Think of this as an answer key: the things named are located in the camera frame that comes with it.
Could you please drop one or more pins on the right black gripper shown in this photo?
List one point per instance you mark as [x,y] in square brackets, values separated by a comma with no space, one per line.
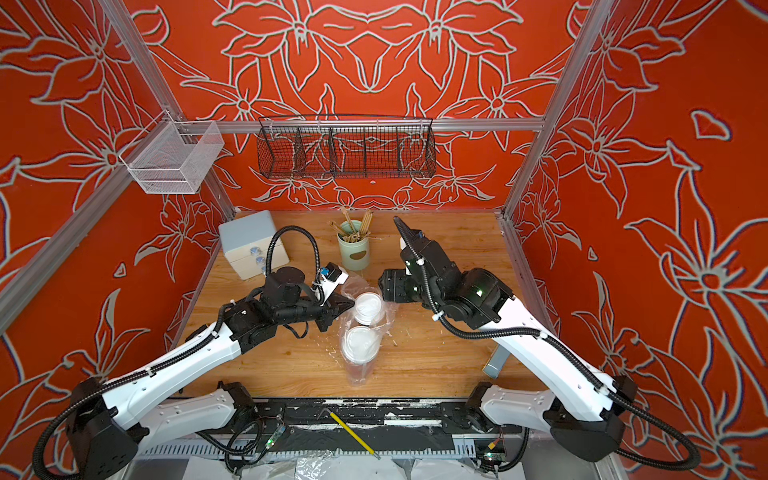
[400,279]

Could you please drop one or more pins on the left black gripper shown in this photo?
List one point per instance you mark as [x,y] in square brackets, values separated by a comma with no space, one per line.
[332,309]

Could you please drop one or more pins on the cream milk tea cup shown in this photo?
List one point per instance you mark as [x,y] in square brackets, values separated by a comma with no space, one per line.
[369,309]

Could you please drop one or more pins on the clear plastic carrier bag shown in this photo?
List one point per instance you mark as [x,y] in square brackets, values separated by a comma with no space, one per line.
[354,286]

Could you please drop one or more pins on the red milk tea cup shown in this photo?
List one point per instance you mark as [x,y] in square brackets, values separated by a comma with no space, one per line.
[360,347]

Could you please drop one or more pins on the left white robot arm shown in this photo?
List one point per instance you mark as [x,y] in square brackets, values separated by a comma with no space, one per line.
[108,422]

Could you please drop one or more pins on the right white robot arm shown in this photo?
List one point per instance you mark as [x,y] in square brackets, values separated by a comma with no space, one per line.
[581,407]

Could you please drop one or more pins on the green chopstick holder cup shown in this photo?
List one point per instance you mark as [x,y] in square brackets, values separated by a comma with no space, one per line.
[355,256]

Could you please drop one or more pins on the yellow pencil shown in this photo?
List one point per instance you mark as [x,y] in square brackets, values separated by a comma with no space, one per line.
[353,434]

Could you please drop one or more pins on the white drawer box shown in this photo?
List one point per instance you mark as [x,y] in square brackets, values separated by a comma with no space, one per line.
[245,241]

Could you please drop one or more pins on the clear plastic hanging bin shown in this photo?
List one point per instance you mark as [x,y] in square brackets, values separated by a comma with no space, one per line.
[170,160]

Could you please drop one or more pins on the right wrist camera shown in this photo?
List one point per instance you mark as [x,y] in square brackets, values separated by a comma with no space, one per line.
[441,272]

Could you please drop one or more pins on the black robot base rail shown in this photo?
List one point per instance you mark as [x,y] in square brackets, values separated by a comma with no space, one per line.
[449,415]

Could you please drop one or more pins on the black wire basket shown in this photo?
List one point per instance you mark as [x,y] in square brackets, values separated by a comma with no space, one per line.
[346,147]

